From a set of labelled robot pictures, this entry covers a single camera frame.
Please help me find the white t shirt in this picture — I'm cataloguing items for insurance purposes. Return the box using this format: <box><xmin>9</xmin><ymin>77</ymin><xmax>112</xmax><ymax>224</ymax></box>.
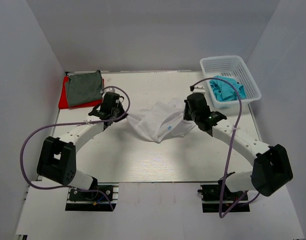
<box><xmin>127</xmin><ymin>98</ymin><xmax>195</xmax><ymax>143</ymax></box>

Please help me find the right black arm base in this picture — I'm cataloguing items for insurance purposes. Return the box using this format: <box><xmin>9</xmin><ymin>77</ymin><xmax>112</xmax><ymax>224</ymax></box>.
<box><xmin>197</xmin><ymin>184</ymin><xmax>250</xmax><ymax>213</ymax></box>

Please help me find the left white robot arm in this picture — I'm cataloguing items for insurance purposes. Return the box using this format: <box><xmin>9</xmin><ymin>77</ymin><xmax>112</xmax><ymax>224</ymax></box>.
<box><xmin>37</xmin><ymin>92</ymin><xmax>127</xmax><ymax>200</ymax></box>

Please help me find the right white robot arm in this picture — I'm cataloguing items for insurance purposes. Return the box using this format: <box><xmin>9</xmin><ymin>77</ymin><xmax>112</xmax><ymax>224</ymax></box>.
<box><xmin>184</xmin><ymin>92</ymin><xmax>293</xmax><ymax>200</ymax></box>

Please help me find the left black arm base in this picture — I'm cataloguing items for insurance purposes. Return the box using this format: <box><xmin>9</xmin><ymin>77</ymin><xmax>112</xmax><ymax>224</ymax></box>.
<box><xmin>65</xmin><ymin>183</ymin><xmax>119</xmax><ymax>212</ymax></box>

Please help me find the white plastic basket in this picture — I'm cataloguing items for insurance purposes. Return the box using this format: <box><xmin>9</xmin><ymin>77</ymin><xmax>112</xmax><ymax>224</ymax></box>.
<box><xmin>200</xmin><ymin>55</ymin><xmax>261</xmax><ymax>105</ymax></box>

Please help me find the teal crumpled t shirt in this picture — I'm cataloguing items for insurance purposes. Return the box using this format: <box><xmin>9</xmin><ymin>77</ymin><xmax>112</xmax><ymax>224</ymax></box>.
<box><xmin>209</xmin><ymin>75</ymin><xmax>247</xmax><ymax>102</ymax></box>

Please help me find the folded grey t shirt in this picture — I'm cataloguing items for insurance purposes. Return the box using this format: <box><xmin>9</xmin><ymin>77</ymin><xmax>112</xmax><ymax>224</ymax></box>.
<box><xmin>65</xmin><ymin>70</ymin><xmax>104</xmax><ymax>108</ymax></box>

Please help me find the folded red t shirt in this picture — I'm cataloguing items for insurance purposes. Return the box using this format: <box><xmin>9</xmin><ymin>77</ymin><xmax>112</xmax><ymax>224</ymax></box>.
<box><xmin>58</xmin><ymin>76</ymin><xmax>103</xmax><ymax>110</ymax></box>

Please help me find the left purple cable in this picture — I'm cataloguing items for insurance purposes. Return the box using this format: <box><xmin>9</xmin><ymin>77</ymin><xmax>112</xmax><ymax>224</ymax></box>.
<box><xmin>19</xmin><ymin>86</ymin><xmax>131</xmax><ymax>211</ymax></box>

